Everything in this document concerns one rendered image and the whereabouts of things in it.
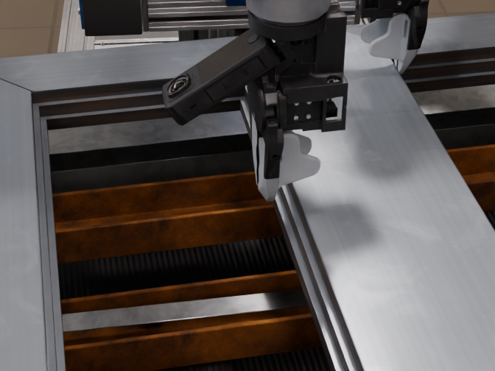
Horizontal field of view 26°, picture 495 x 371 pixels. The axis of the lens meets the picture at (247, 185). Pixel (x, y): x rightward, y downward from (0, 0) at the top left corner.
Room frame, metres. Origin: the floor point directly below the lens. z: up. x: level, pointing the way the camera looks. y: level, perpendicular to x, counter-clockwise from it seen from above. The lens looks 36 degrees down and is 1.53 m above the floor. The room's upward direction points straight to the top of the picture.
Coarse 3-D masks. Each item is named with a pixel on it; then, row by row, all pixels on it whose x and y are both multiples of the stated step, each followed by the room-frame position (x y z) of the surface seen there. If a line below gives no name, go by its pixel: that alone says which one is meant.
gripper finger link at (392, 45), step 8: (400, 16) 1.13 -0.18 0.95; (408, 16) 1.13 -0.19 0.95; (392, 24) 1.13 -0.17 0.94; (400, 24) 1.13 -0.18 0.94; (408, 24) 1.13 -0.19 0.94; (392, 32) 1.13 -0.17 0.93; (400, 32) 1.13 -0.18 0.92; (408, 32) 1.12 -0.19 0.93; (376, 40) 1.13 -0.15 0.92; (384, 40) 1.13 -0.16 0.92; (392, 40) 1.13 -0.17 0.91; (400, 40) 1.13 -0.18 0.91; (376, 48) 1.13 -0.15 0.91; (384, 48) 1.13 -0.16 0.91; (392, 48) 1.13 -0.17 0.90; (400, 48) 1.13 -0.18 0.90; (376, 56) 1.13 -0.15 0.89; (384, 56) 1.13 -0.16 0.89; (392, 56) 1.13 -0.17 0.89; (400, 56) 1.13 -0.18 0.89; (408, 56) 1.13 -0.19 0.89; (400, 64) 1.14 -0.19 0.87; (408, 64) 1.13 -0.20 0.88; (400, 72) 1.14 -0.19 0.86
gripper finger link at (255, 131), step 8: (256, 128) 0.87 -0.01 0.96; (256, 136) 0.87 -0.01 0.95; (304, 136) 0.89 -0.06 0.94; (256, 144) 0.87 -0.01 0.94; (304, 144) 0.89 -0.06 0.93; (256, 152) 0.87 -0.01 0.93; (304, 152) 0.89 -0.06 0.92; (256, 160) 0.87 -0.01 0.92; (256, 168) 0.87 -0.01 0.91; (256, 176) 0.87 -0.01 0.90; (256, 184) 0.87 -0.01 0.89
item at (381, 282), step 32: (352, 256) 0.79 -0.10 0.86; (384, 256) 0.79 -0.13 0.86; (416, 256) 0.79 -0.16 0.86; (448, 256) 0.79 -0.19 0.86; (480, 256) 0.79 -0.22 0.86; (352, 288) 0.75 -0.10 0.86; (384, 288) 0.75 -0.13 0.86; (416, 288) 0.75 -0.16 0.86; (448, 288) 0.75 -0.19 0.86; (480, 288) 0.75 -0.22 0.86
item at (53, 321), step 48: (48, 96) 1.10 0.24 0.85; (96, 96) 1.11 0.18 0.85; (144, 96) 1.12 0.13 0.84; (240, 96) 1.14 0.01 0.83; (48, 144) 1.03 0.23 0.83; (48, 192) 0.94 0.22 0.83; (288, 192) 0.92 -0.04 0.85; (48, 240) 0.85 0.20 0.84; (288, 240) 0.86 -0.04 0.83; (48, 288) 0.77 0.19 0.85; (48, 336) 0.70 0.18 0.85; (336, 336) 0.70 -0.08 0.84
